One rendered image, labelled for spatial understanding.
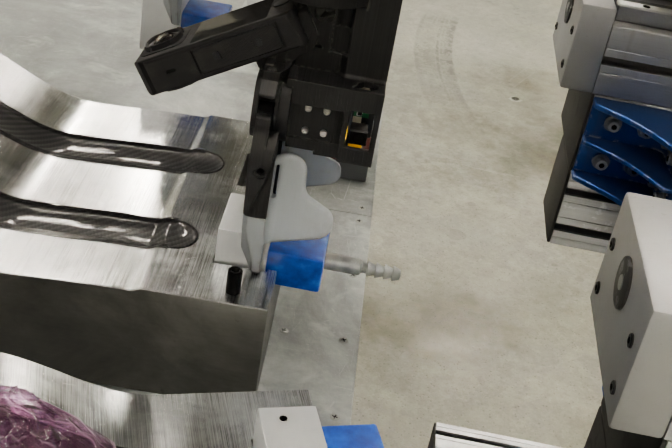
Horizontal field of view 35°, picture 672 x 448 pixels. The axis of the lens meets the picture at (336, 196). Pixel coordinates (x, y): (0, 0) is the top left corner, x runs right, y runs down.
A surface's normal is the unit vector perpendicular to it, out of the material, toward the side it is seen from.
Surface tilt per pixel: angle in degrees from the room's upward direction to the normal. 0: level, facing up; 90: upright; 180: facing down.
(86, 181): 3
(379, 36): 90
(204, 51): 89
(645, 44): 90
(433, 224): 0
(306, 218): 79
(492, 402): 0
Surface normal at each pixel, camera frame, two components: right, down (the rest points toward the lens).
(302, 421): 0.15, -0.84
